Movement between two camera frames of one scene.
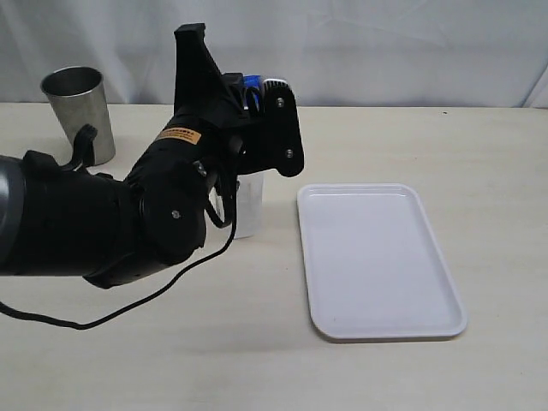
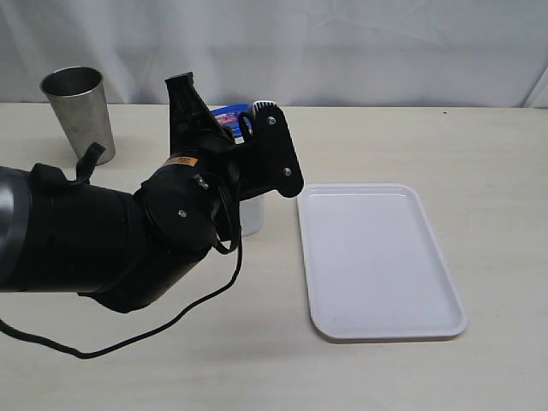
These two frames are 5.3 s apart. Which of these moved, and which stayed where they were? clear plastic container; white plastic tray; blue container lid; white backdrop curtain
Moved: blue container lid
Stayed: white backdrop curtain; clear plastic container; white plastic tray
